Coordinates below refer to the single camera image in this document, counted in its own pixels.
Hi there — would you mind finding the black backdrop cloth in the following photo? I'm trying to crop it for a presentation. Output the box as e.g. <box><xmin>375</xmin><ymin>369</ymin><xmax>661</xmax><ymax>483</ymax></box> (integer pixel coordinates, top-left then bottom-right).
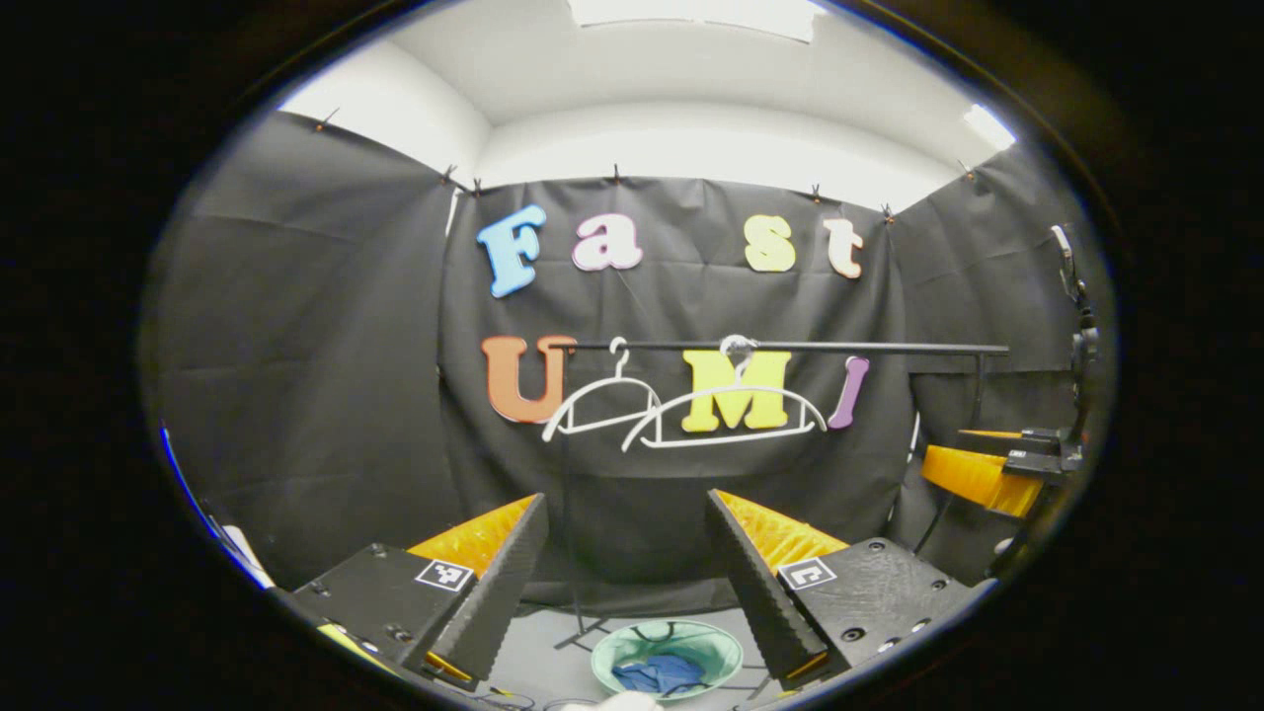
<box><xmin>148</xmin><ymin>111</ymin><xmax>1117</xmax><ymax>618</ymax></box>

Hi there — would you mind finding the white clothes hanger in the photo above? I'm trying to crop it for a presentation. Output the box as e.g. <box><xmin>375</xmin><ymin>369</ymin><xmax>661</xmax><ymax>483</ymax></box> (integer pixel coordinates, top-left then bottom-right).
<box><xmin>620</xmin><ymin>334</ymin><xmax>829</xmax><ymax>452</ymax></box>
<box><xmin>541</xmin><ymin>337</ymin><xmax>665</xmax><ymax>442</ymax></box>

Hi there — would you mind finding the small ceiling light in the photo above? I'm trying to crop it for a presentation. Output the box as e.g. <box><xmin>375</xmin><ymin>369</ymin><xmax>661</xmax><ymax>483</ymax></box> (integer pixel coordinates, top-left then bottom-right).
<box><xmin>963</xmin><ymin>104</ymin><xmax>1016</xmax><ymax>151</ymax></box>

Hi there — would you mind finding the black clothes rack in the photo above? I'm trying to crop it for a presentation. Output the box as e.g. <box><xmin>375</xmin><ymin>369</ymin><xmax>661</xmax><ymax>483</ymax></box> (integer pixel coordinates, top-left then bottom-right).
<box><xmin>553</xmin><ymin>339</ymin><xmax>1010</xmax><ymax>692</ymax></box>

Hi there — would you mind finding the green laundry hamper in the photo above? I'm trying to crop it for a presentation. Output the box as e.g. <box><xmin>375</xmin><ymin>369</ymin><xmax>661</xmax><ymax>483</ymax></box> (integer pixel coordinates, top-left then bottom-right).
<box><xmin>591</xmin><ymin>619</ymin><xmax>745</xmax><ymax>702</ymax></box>

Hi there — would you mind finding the large ceiling light panel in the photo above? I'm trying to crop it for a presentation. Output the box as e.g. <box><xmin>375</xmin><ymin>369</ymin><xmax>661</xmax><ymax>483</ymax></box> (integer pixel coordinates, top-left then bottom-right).
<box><xmin>568</xmin><ymin>0</ymin><xmax>826</xmax><ymax>42</ymax></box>

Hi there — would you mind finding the blue jacket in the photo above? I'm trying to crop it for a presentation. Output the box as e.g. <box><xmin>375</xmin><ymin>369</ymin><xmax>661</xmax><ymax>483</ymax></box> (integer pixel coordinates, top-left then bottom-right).
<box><xmin>612</xmin><ymin>654</ymin><xmax>707</xmax><ymax>697</ymax></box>

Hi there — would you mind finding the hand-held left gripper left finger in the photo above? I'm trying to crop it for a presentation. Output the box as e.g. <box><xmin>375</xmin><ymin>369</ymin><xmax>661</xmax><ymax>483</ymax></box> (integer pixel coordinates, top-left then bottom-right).
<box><xmin>286</xmin><ymin>492</ymin><xmax>550</xmax><ymax>690</ymax></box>

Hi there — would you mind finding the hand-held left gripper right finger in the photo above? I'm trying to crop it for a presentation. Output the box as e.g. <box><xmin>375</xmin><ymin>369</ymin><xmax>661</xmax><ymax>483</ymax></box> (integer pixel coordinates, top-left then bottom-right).
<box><xmin>706</xmin><ymin>488</ymin><xmax>993</xmax><ymax>690</ymax></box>

